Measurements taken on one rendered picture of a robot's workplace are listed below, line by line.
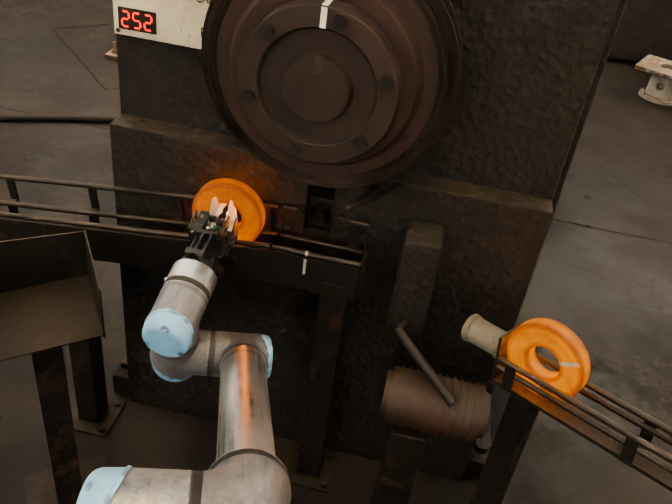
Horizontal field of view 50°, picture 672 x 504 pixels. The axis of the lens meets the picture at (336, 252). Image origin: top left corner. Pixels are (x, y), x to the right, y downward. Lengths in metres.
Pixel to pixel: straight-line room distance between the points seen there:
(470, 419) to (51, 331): 0.85
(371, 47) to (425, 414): 0.75
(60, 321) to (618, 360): 1.84
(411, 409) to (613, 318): 1.44
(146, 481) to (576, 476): 1.52
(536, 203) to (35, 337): 1.03
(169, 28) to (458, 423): 0.99
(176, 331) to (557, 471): 1.27
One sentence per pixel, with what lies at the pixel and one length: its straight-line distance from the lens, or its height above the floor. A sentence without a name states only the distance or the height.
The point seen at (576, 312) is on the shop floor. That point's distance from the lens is 2.78.
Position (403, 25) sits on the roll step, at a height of 1.23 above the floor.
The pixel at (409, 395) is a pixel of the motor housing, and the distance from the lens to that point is 1.52.
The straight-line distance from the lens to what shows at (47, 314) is 1.55.
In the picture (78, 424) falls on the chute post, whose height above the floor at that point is 0.01.
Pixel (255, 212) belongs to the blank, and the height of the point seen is 0.77.
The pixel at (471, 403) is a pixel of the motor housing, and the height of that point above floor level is 0.52.
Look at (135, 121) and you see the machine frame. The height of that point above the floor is 0.87.
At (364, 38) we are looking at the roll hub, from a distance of 1.19.
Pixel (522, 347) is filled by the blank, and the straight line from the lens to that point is 1.40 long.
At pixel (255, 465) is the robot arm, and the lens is 0.95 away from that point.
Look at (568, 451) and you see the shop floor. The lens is 2.26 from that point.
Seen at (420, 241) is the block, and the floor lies 0.80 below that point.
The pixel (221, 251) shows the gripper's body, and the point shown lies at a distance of 1.45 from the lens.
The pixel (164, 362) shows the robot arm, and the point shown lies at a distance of 1.42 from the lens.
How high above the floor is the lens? 1.59
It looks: 35 degrees down
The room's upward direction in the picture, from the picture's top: 8 degrees clockwise
